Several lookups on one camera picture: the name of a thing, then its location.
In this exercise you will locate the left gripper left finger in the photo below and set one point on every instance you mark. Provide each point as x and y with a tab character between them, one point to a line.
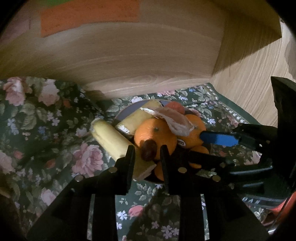
67	216

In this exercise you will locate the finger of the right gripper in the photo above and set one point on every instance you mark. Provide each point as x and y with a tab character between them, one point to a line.
231	137
225	169

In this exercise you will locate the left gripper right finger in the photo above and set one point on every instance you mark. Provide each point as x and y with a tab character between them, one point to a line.
228	217

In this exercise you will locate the small mandarin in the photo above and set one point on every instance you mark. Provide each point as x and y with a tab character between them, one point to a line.
197	153
159	172

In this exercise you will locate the large orange with sticker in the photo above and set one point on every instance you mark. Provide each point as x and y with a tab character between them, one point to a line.
193	139

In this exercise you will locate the small dark red date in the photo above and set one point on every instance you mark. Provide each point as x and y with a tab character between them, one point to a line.
148	150

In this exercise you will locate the red tomato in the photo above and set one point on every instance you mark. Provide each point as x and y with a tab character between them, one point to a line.
176	106

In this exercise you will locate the long yellow banana piece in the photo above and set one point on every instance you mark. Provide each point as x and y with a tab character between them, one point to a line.
116	146

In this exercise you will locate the short yellow banana piece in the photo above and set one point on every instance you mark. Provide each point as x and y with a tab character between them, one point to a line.
130	124

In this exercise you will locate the floral dark green cloth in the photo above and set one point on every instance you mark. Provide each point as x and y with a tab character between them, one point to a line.
45	143

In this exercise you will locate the dark round plate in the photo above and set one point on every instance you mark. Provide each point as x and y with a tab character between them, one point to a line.
130	110

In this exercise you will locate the pink sticky note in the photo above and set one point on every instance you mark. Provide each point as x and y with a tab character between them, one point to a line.
15	29

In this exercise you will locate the orange sticky note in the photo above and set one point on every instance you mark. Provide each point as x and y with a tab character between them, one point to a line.
72	14

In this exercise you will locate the green sticky note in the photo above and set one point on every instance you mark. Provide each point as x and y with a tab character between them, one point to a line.
55	2

